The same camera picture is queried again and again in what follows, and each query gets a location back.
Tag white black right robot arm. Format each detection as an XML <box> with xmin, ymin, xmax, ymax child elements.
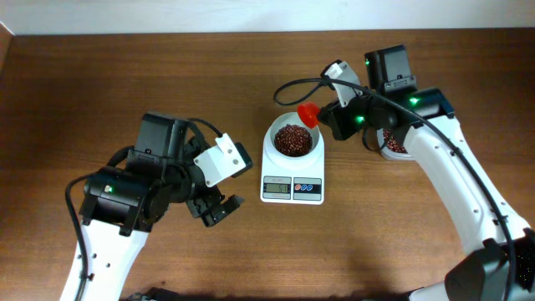
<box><xmin>317</xmin><ymin>45</ymin><xmax>534</xmax><ymax>300</ymax></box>

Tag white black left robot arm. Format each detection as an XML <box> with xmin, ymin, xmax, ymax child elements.
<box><xmin>61</xmin><ymin>112</ymin><xmax>252</xmax><ymax>300</ymax></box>

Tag white digital kitchen scale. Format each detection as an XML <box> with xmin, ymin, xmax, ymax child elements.
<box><xmin>260</xmin><ymin>125</ymin><xmax>325</xmax><ymax>205</ymax></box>

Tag orange measuring scoop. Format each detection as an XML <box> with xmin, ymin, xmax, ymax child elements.
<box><xmin>297</xmin><ymin>102</ymin><xmax>321</xmax><ymax>129</ymax></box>

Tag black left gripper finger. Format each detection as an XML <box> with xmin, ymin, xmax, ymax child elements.
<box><xmin>201</xmin><ymin>195</ymin><xmax>245</xmax><ymax>227</ymax></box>
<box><xmin>186</xmin><ymin>196</ymin><xmax>223</xmax><ymax>218</ymax></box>

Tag red adzuki beans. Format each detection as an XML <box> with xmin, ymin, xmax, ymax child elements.
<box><xmin>383</xmin><ymin>130</ymin><xmax>406</xmax><ymax>154</ymax></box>

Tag clear plastic food container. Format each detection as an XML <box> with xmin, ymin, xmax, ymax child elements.
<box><xmin>377</xmin><ymin>129</ymin><xmax>414</xmax><ymax>161</ymax></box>

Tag white plastic bowl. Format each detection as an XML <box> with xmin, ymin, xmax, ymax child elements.
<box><xmin>265</xmin><ymin>113</ymin><xmax>324</xmax><ymax>159</ymax></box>

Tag red beans in bowl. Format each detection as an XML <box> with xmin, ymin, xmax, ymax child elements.
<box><xmin>274</xmin><ymin>125</ymin><xmax>313</xmax><ymax>157</ymax></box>

